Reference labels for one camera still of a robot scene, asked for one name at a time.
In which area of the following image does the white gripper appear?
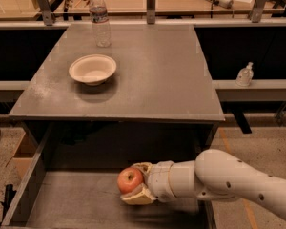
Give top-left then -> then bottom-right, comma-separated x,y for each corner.
120,161 -> 174,205

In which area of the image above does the red apple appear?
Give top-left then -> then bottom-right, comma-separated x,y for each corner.
117,167 -> 144,195

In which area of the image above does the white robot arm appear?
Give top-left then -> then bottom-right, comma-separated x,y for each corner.
117,149 -> 286,221

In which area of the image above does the open grey top drawer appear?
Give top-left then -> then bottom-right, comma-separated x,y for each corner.
0,123 -> 217,229

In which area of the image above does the grey cabinet with top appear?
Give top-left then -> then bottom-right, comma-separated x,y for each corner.
10,24 -> 224,161

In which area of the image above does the cardboard box on floor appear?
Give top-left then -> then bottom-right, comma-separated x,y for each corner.
12,133 -> 37,178

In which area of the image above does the white paper bowl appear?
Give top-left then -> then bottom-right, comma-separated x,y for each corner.
69,54 -> 117,86

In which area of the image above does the clear plastic water bottle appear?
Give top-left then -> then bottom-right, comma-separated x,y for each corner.
89,0 -> 111,48

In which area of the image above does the grey metal rail barrier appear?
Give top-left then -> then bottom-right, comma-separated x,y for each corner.
0,18 -> 286,103

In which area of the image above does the middle metal bracket post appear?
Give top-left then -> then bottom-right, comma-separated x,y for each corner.
146,0 -> 155,24

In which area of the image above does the left metal bracket post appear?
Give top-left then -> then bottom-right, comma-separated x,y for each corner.
37,0 -> 54,26

